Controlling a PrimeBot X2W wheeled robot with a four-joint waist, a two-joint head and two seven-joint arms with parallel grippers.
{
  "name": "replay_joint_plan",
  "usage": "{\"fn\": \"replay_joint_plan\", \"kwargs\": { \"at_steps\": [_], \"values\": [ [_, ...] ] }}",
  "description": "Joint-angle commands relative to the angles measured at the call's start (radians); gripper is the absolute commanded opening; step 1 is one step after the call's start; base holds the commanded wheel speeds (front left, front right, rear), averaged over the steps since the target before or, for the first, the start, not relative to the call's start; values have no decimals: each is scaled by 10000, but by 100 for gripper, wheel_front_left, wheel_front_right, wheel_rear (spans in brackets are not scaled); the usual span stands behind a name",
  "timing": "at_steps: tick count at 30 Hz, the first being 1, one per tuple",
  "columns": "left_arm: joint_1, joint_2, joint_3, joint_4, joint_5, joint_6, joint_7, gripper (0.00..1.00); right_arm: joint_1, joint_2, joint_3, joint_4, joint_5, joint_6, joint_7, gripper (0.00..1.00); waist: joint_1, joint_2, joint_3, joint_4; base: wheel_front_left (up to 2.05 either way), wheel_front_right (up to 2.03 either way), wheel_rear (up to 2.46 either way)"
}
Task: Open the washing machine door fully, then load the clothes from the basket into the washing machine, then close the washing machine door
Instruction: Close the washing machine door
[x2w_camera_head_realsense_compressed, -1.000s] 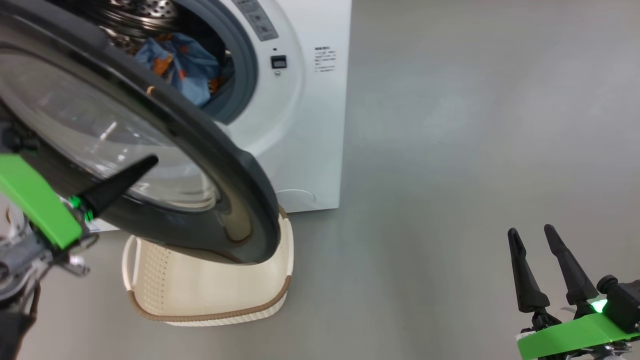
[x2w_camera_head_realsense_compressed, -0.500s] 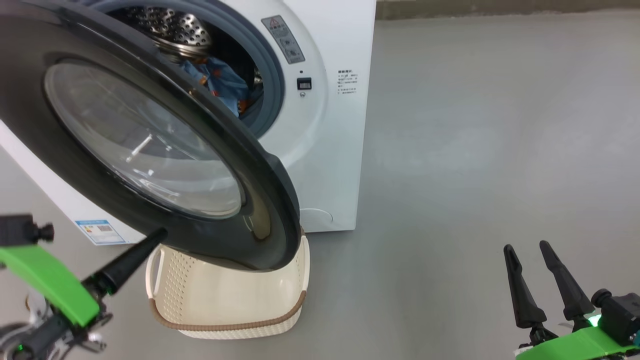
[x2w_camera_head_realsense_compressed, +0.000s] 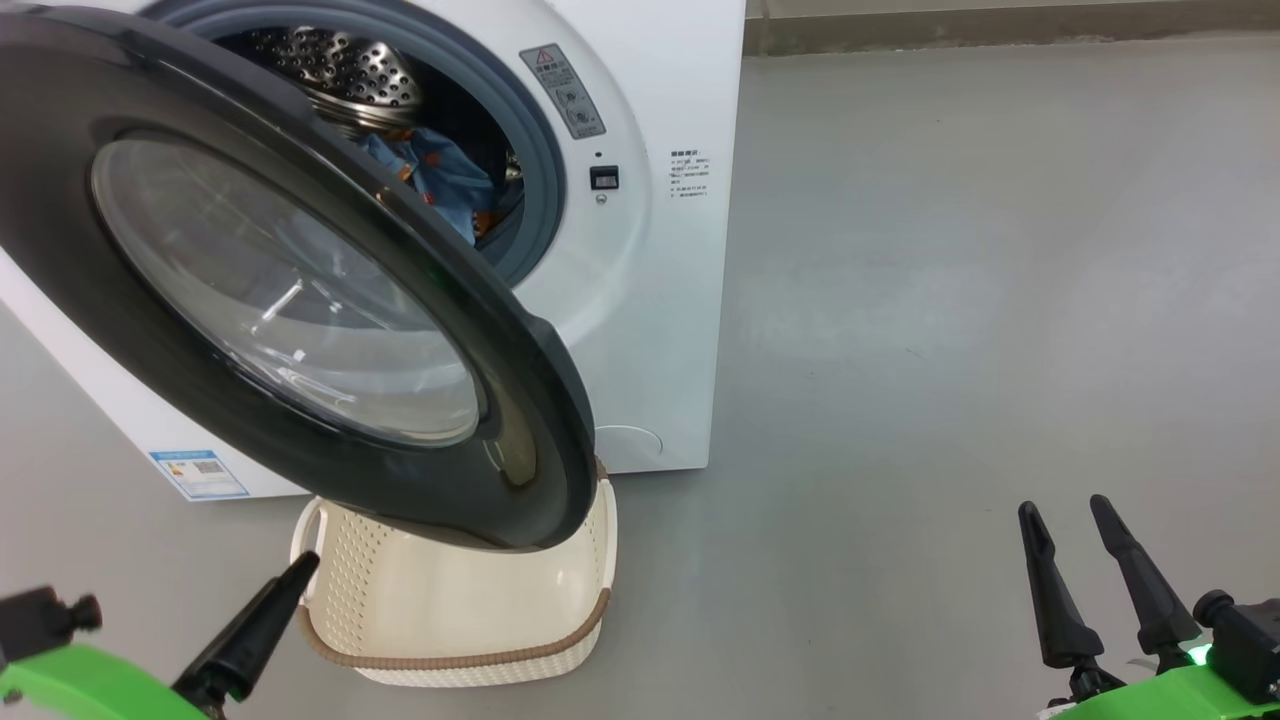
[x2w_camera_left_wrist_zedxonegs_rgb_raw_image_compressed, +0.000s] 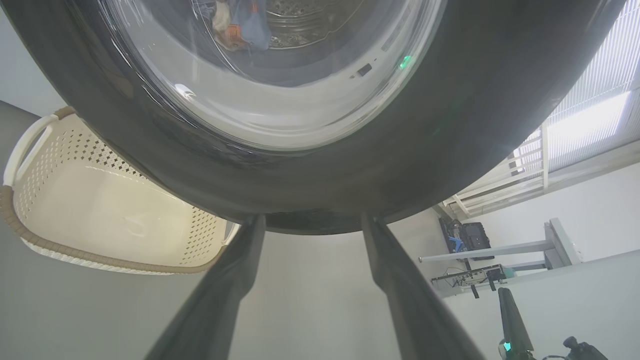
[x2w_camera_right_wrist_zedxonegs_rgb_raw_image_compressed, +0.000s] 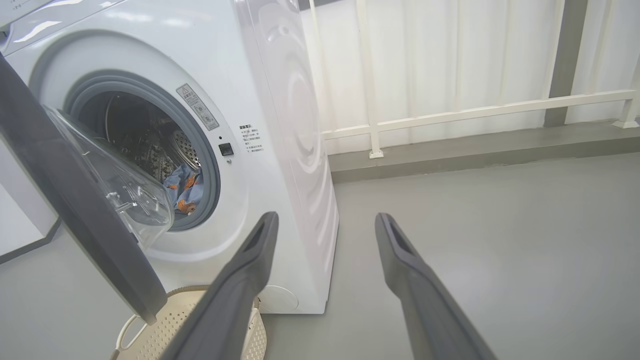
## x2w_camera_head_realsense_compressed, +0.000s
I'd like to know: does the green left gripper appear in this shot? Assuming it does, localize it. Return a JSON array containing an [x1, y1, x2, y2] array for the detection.
[[0, 549, 322, 720]]

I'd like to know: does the grey warning sticker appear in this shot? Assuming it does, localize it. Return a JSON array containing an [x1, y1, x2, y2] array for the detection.
[[518, 43, 608, 141]]

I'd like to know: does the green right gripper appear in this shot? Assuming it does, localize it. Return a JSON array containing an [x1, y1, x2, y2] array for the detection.
[[1017, 494, 1280, 720]]

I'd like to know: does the blue cartoon print pajamas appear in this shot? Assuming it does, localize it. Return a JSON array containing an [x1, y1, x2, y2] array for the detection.
[[358, 127, 504, 247]]

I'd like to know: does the blue energy label sticker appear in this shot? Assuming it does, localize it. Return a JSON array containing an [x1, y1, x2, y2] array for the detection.
[[150, 450, 250, 501]]

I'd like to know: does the white front-load washing machine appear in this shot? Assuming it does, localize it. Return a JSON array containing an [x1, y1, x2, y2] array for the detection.
[[0, 0, 747, 501]]

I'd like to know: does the cream perforated laundry basket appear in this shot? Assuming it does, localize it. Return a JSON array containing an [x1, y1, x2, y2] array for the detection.
[[290, 458, 619, 689]]

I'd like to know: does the black round washer door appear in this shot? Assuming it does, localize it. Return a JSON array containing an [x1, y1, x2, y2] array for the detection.
[[0, 5, 599, 554]]

